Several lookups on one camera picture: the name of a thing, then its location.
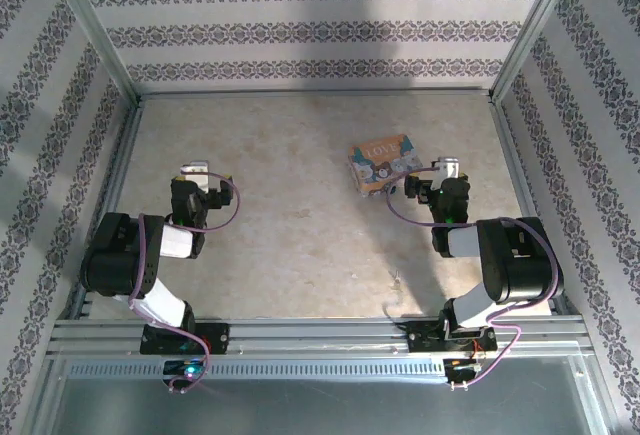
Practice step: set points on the small blue brass padlock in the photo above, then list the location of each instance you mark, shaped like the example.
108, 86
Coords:
394, 189

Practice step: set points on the orange LOVE bear tin box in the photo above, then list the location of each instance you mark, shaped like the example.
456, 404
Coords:
382, 160

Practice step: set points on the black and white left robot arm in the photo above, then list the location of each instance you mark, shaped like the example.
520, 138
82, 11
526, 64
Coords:
115, 255

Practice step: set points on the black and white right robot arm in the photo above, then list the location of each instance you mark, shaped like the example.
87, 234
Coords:
520, 265

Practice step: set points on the grey metal sheet panel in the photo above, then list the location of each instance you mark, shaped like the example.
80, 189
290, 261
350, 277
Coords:
325, 410

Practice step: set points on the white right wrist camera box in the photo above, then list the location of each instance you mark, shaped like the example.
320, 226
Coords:
447, 167

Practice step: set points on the aluminium table side rail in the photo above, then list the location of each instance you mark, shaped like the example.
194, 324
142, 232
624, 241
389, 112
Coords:
520, 180
114, 180

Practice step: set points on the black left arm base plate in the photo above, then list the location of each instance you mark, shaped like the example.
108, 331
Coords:
217, 337

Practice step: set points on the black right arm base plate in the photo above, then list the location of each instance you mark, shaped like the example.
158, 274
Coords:
422, 337

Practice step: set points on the aluminium table end rail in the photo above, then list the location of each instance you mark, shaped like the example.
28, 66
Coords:
315, 91

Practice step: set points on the aluminium frame post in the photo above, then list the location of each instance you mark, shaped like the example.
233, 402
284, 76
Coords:
533, 30
99, 30

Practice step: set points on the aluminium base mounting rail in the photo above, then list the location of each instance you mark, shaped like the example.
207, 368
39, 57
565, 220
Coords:
310, 335

